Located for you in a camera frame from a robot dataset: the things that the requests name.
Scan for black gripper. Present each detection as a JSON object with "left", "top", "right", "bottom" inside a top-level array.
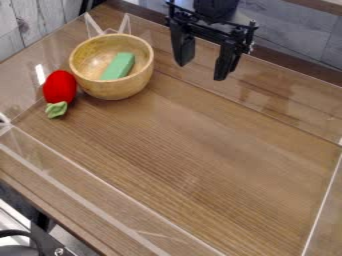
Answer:
[{"left": 167, "top": 0, "right": 258, "bottom": 81}]

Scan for red plush strawberry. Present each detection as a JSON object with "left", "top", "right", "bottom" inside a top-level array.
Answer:
[{"left": 43, "top": 70, "right": 78, "bottom": 119}]

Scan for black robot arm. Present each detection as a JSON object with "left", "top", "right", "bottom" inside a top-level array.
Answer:
[{"left": 166, "top": 0, "right": 259, "bottom": 81}]

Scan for green rectangular block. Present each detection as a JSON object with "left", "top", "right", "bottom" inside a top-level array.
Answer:
[{"left": 100, "top": 52, "right": 135, "bottom": 80}]

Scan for wooden bowl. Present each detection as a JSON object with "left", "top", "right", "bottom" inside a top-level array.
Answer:
[{"left": 68, "top": 34, "right": 154, "bottom": 100}]

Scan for clear acrylic tray walls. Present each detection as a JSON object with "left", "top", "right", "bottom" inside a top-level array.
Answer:
[{"left": 0, "top": 9, "right": 342, "bottom": 256}]

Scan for black table leg bracket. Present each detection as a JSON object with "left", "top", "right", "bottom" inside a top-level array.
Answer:
[{"left": 29, "top": 223, "right": 78, "bottom": 256}]

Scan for black cable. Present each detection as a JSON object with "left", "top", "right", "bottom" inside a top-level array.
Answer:
[{"left": 0, "top": 229, "right": 46, "bottom": 256}]

